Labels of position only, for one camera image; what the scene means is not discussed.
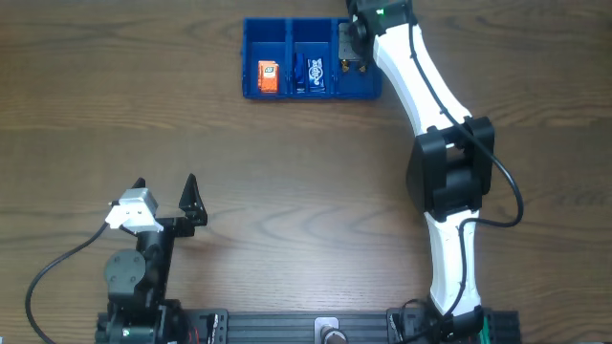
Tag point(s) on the orange candy box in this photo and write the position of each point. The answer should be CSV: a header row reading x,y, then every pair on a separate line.
x,y
268,76

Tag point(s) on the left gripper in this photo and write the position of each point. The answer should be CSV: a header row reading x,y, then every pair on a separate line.
x,y
178,226

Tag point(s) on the blue candy pack white print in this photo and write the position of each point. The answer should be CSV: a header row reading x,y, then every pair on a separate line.
x,y
316,74

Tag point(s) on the mounting rail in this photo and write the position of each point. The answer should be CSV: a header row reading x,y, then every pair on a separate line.
x,y
277,327

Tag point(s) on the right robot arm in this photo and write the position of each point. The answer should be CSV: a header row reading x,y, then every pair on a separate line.
x,y
449,181

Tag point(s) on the blue tray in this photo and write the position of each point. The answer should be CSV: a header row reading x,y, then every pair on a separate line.
x,y
356,86

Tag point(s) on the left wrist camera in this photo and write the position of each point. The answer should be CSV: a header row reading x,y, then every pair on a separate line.
x,y
134,210

